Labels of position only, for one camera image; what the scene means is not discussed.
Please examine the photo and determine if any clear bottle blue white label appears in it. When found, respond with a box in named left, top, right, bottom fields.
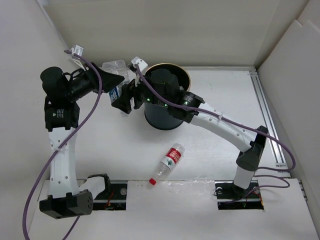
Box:
left=101, top=59, right=131, bottom=118

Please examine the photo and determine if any clear bottle red label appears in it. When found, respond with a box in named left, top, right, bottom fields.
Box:
left=148, top=143, right=185, bottom=186

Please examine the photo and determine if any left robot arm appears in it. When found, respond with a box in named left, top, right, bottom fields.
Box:
left=39, top=63, right=125, bottom=219

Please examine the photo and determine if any aluminium rail right side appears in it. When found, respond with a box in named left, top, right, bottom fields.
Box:
left=249, top=67, right=287, bottom=168

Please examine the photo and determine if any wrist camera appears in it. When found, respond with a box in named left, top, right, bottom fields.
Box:
left=70, top=45, right=85, bottom=69
left=127, top=56, right=149, bottom=87

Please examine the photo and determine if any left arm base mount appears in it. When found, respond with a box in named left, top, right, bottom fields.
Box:
left=79, top=173, right=128, bottom=212

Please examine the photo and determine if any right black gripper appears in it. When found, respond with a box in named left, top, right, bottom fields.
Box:
left=111, top=72, right=170, bottom=114

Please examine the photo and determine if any black bin with gold rim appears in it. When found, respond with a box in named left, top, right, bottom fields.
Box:
left=143, top=63, right=192, bottom=131

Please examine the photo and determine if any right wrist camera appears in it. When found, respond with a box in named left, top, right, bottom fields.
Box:
left=127, top=56, right=149, bottom=87

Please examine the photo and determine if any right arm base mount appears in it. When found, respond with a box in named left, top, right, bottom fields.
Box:
left=213, top=180, right=264, bottom=210

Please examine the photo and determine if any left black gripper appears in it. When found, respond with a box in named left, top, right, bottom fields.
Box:
left=66, top=61, right=125, bottom=101

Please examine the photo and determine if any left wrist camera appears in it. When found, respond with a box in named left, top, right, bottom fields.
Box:
left=70, top=45, right=85, bottom=69

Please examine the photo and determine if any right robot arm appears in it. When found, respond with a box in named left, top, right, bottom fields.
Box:
left=110, top=64, right=268, bottom=197

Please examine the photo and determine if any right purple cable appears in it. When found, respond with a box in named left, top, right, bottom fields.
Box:
left=134, top=63, right=298, bottom=203

